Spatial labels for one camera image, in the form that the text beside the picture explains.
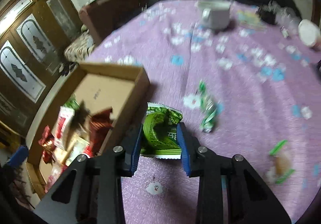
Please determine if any pink snack packet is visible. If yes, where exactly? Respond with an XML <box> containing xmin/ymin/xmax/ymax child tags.
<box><xmin>45</xmin><ymin>164</ymin><xmax>68</xmax><ymax>193</ymax></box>

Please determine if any cardboard box tray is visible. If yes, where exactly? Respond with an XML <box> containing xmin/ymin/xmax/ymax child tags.
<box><xmin>26</xmin><ymin>63</ymin><xmax>150</xmax><ymax>199</ymax></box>

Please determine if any small black container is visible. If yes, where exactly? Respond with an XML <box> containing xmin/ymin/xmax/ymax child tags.
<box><xmin>256</xmin><ymin>0</ymin><xmax>278</xmax><ymax>25</ymax></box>

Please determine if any white lidded paper cup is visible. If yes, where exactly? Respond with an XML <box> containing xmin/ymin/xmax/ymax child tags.
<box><xmin>298</xmin><ymin>20</ymin><xmax>320</xmax><ymax>48</ymax></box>

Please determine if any brown armchair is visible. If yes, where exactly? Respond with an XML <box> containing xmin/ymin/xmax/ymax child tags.
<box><xmin>79</xmin><ymin>0</ymin><xmax>147</xmax><ymax>45</ymax></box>

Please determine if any patterned bed couch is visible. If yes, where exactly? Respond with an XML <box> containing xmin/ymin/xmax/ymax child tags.
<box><xmin>64</xmin><ymin>31</ymin><xmax>96</xmax><ymax>63</ymax></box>

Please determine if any green leafy snack packet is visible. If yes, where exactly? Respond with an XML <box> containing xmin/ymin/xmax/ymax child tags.
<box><xmin>63</xmin><ymin>95</ymin><xmax>79</xmax><ymax>110</ymax></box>

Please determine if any clear plastic cup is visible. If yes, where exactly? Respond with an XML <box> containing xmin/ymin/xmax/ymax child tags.
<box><xmin>275</xmin><ymin>7</ymin><xmax>300</xmax><ymax>27</ymax></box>

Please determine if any green patterned booklet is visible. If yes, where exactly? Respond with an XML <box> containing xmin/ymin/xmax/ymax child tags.
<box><xmin>237</xmin><ymin>10</ymin><xmax>267</xmax><ymax>31</ymax></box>

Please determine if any white red snack packet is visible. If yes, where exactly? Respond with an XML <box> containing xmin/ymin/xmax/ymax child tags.
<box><xmin>54</xmin><ymin>107</ymin><xmax>75</xmax><ymax>150</ymax></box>

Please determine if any wooden glass-panel door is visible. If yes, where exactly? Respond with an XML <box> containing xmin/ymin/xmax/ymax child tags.
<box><xmin>1</xmin><ymin>0</ymin><xmax>82</xmax><ymax>136</ymax></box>

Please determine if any small green candy wrapper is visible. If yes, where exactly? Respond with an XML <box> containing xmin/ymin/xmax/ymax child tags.
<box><xmin>198</xmin><ymin>80</ymin><xmax>218</xmax><ymax>133</ymax></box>

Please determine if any dark red snack packet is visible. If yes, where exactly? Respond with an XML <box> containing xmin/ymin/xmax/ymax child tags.
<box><xmin>89</xmin><ymin>107</ymin><xmax>113</xmax><ymax>145</ymax></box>

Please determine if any white green snack packet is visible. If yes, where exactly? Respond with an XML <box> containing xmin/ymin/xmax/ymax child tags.
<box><xmin>65</xmin><ymin>136</ymin><xmax>89</xmax><ymax>166</ymax></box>

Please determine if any clear wrapped pastry packet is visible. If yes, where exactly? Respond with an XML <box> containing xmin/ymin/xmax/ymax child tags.
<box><xmin>265</xmin><ymin>140</ymin><xmax>295</xmax><ymax>184</ymax></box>

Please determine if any dark green snack packet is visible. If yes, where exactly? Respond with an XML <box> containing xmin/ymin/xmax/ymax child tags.
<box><xmin>140</xmin><ymin>102</ymin><xmax>183</xmax><ymax>159</ymax></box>

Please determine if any red round-logo snack packet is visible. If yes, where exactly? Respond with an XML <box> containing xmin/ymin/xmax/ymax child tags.
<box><xmin>38</xmin><ymin>126</ymin><xmax>56</xmax><ymax>164</ymax></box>

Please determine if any purple phone stand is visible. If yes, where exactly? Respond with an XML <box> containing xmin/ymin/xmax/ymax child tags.
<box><xmin>316</xmin><ymin>60</ymin><xmax>321</xmax><ymax>74</ymax></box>

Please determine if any purple floral tablecloth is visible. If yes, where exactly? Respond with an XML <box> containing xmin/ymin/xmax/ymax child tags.
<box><xmin>88</xmin><ymin>0</ymin><xmax>320</xmax><ymax>223</ymax></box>

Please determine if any white ceramic mug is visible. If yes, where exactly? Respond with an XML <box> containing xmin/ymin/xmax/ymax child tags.
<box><xmin>197</xmin><ymin>0</ymin><xmax>232</xmax><ymax>30</ymax></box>

